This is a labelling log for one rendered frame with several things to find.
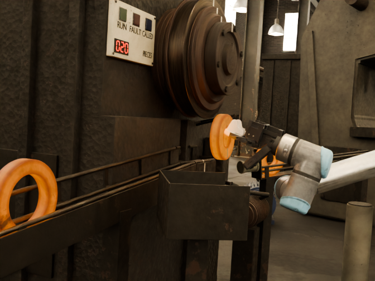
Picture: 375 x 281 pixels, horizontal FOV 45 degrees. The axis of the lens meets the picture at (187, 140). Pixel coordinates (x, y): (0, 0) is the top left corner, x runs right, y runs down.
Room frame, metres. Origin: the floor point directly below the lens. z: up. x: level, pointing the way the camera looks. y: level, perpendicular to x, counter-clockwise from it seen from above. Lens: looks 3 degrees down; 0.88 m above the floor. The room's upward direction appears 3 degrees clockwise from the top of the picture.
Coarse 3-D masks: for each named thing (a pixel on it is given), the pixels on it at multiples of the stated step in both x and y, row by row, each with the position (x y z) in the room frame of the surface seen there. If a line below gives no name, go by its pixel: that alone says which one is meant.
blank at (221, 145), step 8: (216, 120) 1.50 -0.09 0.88; (224, 120) 1.52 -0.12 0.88; (216, 128) 1.48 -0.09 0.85; (224, 128) 1.52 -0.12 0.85; (216, 136) 1.48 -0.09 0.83; (224, 136) 1.58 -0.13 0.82; (216, 144) 1.48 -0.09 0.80; (224, 144) 1.57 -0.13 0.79; (232, 144) 1.59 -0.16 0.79; (216, 152) 1.50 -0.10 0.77; (224, 152) 1.53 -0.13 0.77
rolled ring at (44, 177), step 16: (16, 160) 0.99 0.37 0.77; (32, 160) 1.01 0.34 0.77; (0, 176) 0.95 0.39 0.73; (16, 176) 0.96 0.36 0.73; (32, 176) 1.05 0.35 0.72; (48, 176) 1.05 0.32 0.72; (0, 192) 0.92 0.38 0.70; (48, 192) 1.06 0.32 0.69; (0, 208) 0.92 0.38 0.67; (48, 208) 1.06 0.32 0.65; (0, 224) 0.93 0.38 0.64
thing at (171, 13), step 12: (192, 0) 1.78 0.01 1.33; (168, 12) 1.75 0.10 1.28; (168, 24) 1.69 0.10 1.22; (156, 36) 1.69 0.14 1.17; (168, 36) 1.62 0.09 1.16; (156, 48) 1.68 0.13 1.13; (168, 48) 1.63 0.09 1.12; (156, 60) 1.68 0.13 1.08; (168, 60) 1.63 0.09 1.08; (156, 72) 1.69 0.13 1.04; (168, 72) 1.64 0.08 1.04; (156, 84) 1.72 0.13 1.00; (168, 84) 1.65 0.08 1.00; (168, 96) 1.74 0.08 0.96; (180, 108) 1.74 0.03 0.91
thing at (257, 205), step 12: (252, 204) 1.96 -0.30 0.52; (264, 204) 2.06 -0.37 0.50; (252, 216) 1.93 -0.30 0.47; (264, 216) 2.04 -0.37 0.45; (252, 228) 2.00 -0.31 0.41; (240, 240) 1.99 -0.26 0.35; (252, 240) 1.96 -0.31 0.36; (240, 252) 1.99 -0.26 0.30; (252, 252) 1.96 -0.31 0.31; (240, 264) 1.98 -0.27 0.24; (252, 264) 1.96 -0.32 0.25; (240, 276) 1.98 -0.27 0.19; (252, 276) 1.97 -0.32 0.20
